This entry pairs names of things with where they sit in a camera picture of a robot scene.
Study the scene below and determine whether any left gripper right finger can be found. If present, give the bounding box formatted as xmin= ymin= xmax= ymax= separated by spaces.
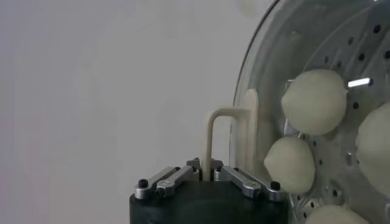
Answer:
xmin=210 ymin=158 xmax=286 ymax=202

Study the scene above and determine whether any glass lid cream handle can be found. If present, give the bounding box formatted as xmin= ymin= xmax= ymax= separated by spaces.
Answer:
xmin=202 ymin=0 xmax=390 ymax=224

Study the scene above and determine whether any perforated steel steamer basket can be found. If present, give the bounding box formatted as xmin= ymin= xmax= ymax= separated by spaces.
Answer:
xmin=236 ymin=0 xmax=390 ymax=224

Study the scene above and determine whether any white steamed baozi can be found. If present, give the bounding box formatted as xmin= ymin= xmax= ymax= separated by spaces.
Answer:
xmin=355 ymin=102 xmax=390 ymax=197
xmin=263 ymin=136 xmax=316 ymax=195
xmin=304 ymin=204 xmax=371 ymax=224
xmin=280 ymin=68 xmax=348 ymax=136

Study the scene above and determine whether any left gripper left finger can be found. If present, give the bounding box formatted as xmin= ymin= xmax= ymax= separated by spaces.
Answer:
xmin=133 ymin=157 xmax=202 ymax=201

